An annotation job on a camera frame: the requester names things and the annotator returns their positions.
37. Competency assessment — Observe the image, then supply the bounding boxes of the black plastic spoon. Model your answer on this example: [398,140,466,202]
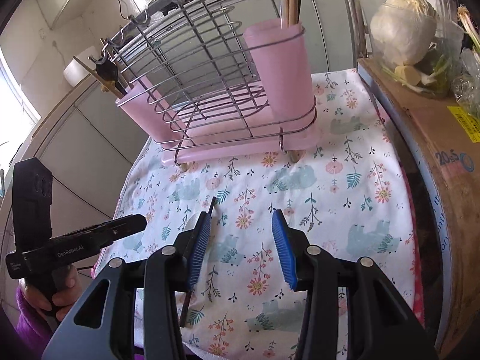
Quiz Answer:
[95,58,127,95]

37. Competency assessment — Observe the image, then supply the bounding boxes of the dark wooden chopstick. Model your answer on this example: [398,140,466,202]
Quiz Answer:
[179,197,216,328]

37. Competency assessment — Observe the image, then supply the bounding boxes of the left hand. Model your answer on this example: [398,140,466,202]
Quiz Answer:
[18,263,85,323]

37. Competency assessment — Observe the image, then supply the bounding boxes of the floral animal print cloth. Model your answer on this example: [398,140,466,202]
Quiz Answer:
[96,69,424,359]

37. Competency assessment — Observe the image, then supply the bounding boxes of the white rice cooker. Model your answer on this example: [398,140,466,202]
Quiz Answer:
[64,46,99,87]

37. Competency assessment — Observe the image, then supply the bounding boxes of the cardboard box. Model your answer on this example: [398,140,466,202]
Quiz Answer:
[358,58,479,359]

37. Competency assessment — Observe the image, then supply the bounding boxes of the clear plastic container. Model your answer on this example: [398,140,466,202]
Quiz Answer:
[360,0,464,98]

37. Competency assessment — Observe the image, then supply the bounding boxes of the napa cabbage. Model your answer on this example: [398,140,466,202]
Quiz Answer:
[370,0,437,68]

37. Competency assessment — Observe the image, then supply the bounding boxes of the green onions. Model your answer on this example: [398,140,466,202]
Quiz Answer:
[457,5,480,54]

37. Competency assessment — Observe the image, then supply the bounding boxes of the steel shelf pole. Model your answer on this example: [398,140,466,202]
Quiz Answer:
[345,0,371,68]

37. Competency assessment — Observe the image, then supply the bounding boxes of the pink wire utensil rack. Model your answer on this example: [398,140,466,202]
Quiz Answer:
[93,0,319,165]

